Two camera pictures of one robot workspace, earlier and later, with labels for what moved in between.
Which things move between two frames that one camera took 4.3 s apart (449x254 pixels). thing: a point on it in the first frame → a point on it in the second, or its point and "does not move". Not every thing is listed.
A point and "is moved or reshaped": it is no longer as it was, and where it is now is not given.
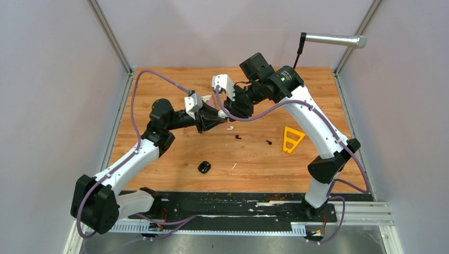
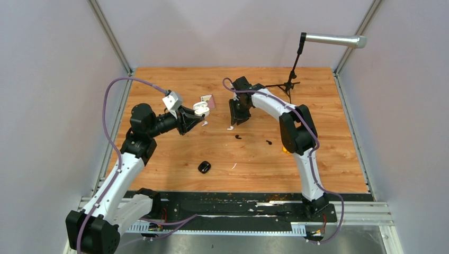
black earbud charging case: x=204 y=166 does not move
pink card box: x=208 y=99 does not move
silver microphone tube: x=357 y=41 does not move
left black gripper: x=207 y=117 → x=185 y=123
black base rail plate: x=239 y=208 does not move
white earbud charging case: x=221 y=114 is moved or reshaped
